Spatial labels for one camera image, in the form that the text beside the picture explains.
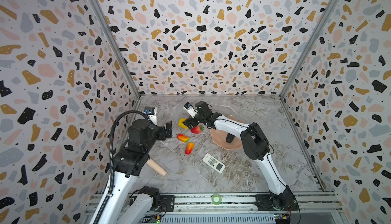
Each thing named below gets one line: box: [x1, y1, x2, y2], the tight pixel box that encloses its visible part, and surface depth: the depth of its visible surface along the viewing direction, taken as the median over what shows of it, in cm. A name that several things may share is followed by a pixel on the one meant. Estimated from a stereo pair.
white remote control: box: [202, 153, 226, 174], surface depth 87 cm
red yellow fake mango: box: [176, 133, 190, 143], surface depth 97 cm
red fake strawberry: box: [190, 125, 204, 134], surface depth 99 cm
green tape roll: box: [211, 193, 222, 206], surface depth 77 cm
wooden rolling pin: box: [146, 158, 167, 177], surface depth 85 cm
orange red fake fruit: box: [185, 142, 195, 155], surface depth 92 cm
